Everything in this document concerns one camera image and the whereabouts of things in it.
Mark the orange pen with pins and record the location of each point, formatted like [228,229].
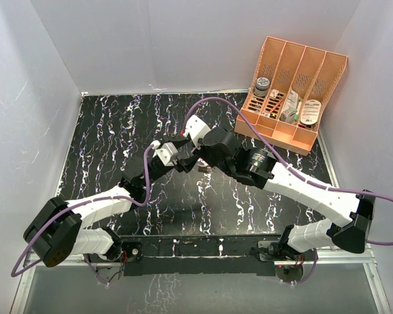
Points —
[276,105]

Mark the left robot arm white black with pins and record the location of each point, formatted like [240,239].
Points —
[63,228]

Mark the aluminium frame rail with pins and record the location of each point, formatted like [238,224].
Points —
[335,255]

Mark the black marble pattern mat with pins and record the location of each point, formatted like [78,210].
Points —
[111,130]

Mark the white paper packets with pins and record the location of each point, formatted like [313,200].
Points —
[292,100]

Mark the red key tag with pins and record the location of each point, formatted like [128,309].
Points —
[205,169]

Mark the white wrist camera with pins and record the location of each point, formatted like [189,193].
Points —
[166,152]
[195,130]

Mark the grey green small box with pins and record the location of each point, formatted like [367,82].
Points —
[288,116]

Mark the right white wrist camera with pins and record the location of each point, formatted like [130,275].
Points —
[195,130]

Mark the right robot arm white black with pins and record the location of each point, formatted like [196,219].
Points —
[347,218]

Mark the orange plastic file organizer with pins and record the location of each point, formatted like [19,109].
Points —
[312,72]

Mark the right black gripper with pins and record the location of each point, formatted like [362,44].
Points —
[202,151]

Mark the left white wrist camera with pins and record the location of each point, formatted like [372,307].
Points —
[166,152]

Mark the small white card box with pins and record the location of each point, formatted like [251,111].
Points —
[274,93]

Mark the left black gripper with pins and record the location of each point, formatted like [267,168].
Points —
[185,164]

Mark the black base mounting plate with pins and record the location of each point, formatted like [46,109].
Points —
[203,254]

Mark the grey round jar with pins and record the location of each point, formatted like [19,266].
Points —
[262,86]

